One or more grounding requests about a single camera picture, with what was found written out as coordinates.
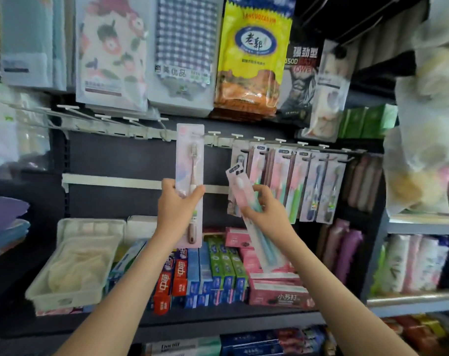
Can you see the black pack with muscular figure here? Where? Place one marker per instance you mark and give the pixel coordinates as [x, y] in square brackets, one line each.
[300, 81]

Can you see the brown toothbrush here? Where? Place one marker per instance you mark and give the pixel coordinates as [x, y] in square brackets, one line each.
[190, 151]

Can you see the beige cloth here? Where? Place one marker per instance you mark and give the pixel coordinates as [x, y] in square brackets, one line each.
[79, 266]

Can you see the checked cloth pack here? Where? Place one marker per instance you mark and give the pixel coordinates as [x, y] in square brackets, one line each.
[185, 48]

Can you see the purple folded umbrella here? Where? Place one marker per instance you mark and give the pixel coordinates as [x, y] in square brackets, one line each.
[348, 255]

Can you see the clear plastic packs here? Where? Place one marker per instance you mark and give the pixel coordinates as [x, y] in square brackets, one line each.
[13, 126]

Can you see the stack of purple cloths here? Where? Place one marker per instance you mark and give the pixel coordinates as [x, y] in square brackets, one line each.
[5, 222]

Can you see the row of blue and white cartons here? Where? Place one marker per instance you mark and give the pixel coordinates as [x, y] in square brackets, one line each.
[246, 344]

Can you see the small pink box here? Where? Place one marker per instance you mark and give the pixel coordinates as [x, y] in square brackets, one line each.
[236, 238]

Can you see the person's right hand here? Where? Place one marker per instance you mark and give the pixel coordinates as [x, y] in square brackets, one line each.
[274, 220]

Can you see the pink folded umbrella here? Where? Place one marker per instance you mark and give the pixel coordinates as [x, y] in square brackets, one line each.
[333, 240]

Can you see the person's right thumb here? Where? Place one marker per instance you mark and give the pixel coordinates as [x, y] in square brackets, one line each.
[251, 212]

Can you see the light blue towel pack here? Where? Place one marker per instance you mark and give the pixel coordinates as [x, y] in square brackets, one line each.
[29, 40]

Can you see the clear hanging pack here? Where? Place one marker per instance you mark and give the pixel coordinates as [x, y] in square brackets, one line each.
[328, 92]

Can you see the red and yellow packets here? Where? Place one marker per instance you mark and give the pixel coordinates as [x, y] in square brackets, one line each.
[421, 331]

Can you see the white box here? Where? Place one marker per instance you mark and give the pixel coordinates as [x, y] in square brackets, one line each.
[140, 228]

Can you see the grey metal shelf unit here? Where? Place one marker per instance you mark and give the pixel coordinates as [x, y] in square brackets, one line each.
[413, 302]

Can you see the yellow and orange bag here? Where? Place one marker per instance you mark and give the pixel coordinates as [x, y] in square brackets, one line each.
[252, 55]

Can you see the person's left hand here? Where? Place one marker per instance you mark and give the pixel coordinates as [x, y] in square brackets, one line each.
[174, 215]

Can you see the row of toothpaste boxes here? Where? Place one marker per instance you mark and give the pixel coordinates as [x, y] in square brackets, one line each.
[217, 270]

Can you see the pink and teal toothbrush pack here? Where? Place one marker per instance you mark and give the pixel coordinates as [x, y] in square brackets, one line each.
[240, 185]

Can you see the row of wrapped printed rolls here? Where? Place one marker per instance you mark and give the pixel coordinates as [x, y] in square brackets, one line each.
[409, 263]

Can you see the medium pink box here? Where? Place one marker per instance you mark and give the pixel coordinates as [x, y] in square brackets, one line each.
[249, 260]

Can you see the white shelf label strip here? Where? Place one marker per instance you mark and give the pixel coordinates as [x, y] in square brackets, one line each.
[128, 181]

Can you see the black metal hooks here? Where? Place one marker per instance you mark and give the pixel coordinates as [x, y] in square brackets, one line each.
[350, 18]

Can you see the person's left forearm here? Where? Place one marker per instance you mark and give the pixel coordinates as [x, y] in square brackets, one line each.
[120, 300]

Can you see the green packets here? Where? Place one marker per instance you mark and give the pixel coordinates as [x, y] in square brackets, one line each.
[369, 121]

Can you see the white hook rail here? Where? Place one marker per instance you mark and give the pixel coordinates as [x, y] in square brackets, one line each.
[146, 132]

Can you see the translucent plastic bag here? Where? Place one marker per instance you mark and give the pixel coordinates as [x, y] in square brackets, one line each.
[428, 137]

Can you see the white plastic basket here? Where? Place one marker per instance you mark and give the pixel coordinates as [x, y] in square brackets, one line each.
[42, 289]

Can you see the person's left thumb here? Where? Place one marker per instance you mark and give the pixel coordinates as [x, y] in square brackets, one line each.
[195, 194]

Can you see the row of brown hanging packs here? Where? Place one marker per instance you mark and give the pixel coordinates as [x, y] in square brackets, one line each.
[363, 181]

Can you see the person's right forearm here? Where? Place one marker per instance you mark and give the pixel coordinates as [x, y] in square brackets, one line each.
[343, 307]

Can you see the row of hanging toothbrush packs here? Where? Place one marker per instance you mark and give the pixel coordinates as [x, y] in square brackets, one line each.
[317, 189]

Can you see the floral cloth pack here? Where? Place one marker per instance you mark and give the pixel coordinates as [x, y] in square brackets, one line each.
[111, 51]

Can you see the large pink box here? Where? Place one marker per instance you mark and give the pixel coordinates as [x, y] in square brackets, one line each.
[280, 292]

